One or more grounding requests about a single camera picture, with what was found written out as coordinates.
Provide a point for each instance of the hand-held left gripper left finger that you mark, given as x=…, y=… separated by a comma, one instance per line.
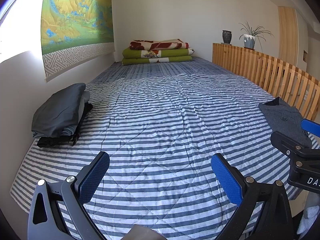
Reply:
x=92, y=177

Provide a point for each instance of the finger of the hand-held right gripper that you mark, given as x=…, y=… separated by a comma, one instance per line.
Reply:
x=311, y=127
x=285, y=142

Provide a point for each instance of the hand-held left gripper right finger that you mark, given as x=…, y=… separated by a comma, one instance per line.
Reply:
x=227, y=180

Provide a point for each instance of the grey button shirt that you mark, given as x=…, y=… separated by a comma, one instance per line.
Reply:
x=282, y=120

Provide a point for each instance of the person's right hand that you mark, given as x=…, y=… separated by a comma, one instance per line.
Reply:
x=307, y=217

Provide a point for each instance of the black folded garment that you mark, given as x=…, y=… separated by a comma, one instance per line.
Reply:
x=75, y=135

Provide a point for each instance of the light grey folded garment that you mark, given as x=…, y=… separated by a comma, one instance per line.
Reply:
x=83, y=102

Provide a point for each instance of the grey white striped quilt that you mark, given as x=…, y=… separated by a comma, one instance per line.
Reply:
x=162, y=135

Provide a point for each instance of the potted plant in white pot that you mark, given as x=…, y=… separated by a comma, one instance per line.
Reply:
x=250, y=38

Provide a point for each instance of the dark ceramic vase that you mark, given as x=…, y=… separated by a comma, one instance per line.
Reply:
x=227, y=37

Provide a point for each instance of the blue patterned bedsheet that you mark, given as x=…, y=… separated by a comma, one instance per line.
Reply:
x=162, y=68

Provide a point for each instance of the red patterned folded blanket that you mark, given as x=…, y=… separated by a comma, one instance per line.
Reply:
x=160, y=45

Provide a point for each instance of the wooden slatted bed rail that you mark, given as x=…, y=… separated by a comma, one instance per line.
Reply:
x=272, y=70

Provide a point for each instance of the landscape painting wall hanging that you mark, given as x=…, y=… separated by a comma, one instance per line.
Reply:
x=77, y=17

